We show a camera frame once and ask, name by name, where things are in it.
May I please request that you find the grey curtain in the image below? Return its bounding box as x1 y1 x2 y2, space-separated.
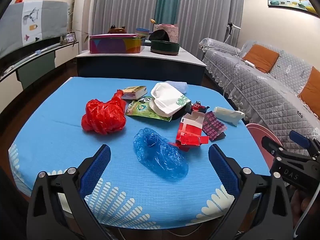
91 0 160 34
175 0 244 49

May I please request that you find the orange cushion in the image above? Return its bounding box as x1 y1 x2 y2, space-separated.
242 44 280 73
297 66 320 119

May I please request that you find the white rod with blue ring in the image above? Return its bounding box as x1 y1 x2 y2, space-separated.
5 42 61 72

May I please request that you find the dark television stand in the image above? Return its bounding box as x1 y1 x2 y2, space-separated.
0 41 80 90

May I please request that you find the brown teapot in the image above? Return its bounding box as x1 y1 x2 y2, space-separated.
107 25 127 34

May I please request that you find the white paper lunch box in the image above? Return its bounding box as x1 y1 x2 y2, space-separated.
149 82 192 117

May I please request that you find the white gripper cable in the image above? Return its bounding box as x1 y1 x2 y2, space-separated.
294 204 312 239

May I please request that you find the white phone stand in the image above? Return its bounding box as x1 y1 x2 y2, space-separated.
225 22 242 43

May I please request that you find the grey quilted sofa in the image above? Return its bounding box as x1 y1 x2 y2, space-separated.
199 38 320 155

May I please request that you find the teal curtain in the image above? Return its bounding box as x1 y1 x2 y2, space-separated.
154 0 180 26

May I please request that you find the white top coffee table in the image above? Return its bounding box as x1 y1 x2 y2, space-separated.
76 44 207 87

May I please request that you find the small yellow box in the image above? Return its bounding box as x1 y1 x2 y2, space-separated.
121 85 148 100

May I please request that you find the red carton box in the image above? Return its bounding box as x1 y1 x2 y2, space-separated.
169 112 210 152

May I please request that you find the black hat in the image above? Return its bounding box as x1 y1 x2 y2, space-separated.
148 29 171 42

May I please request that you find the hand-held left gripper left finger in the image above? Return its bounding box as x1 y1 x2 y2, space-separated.
26 144 112 240

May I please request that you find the purple patterned wrapper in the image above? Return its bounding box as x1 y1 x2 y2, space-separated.
202 111 227 141

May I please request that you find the blue plastic bag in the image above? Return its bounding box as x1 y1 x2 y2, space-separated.
133 127 189 180

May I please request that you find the framed landscape picture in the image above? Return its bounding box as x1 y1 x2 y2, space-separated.
267 0 318 14

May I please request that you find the dark green round tin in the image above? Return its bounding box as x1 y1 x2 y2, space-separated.
150 40 180 56

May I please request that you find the crumpled white tissue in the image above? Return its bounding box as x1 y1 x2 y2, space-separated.
213 106 246 126
165 81 188 94

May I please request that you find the green snack pouch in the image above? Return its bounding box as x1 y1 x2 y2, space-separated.
125 97 173 122

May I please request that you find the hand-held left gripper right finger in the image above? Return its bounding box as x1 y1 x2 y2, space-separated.
208 144 293 240

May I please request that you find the colourful tin box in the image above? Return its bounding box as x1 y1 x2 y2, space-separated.
89 33 146 54

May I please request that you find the person's right hand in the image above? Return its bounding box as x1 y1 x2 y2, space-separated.
290 187 320 240

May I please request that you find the pink patterned bag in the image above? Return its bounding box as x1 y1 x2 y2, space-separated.
153 24 179 43

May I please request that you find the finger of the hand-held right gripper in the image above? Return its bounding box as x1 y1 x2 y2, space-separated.
289 130 320 156
262 135 286 159

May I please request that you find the white standing air conditioner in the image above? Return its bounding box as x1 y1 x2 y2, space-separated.
74 0 94 53

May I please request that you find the pink plastic basin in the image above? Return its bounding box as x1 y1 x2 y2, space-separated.
246 123 284 168

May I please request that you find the grey cloth television cover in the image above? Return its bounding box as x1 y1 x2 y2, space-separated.
0 0 70 58

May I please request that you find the red plastic bag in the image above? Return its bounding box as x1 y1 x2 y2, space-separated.
81 91 127 133

